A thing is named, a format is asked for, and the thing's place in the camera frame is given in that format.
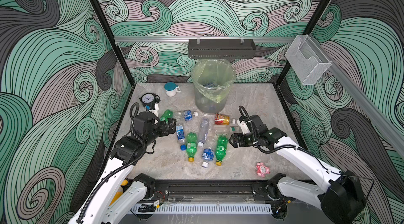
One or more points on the pink flower toy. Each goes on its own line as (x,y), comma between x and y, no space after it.
(262,170)

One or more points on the tall clear bottle white cap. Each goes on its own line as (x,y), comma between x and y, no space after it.
(203,132)

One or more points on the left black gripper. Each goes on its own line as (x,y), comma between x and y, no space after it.
(165,131)

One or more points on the white cable duct strip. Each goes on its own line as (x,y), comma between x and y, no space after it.
(237,209)

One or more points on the small clear bottle blue label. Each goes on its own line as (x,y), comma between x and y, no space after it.
(208,154)

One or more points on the mesh bin with green bag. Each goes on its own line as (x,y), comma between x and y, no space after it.
(213,80)

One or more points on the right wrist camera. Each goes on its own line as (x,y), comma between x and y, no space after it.
(243,127)

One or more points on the clear bottle blue label white cap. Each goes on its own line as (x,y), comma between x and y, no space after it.
(185,115)

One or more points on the green soda bottle yellow cap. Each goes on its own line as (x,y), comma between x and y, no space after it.
(191,146)

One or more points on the red yellow tea bottle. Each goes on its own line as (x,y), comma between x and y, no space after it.
(221,119)

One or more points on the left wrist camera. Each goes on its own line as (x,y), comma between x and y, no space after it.
(153,108)

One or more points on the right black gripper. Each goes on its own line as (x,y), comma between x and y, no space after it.
(240,136)

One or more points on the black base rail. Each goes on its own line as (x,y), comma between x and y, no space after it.
(176,190)

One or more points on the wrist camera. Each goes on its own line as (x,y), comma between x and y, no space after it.
(243,127)
(153,108)

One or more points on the white mug with teal lid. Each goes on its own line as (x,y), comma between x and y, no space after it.
(171,89)

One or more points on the clear acrylic wall holder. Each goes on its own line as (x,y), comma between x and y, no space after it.
(307,61)

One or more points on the black wall shelf tray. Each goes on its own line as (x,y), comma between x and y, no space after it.
(203,48)

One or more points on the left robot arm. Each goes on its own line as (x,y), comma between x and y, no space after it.
(108,202)

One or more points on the black round alarm clock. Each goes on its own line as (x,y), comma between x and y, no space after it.
(150,98)

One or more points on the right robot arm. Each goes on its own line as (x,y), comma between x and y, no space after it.
(338,194)

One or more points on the clear bottle green neck band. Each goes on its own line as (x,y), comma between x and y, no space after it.
(225,129)

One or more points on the clear bottle blue scenic label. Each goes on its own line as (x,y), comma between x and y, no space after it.
(181,136)

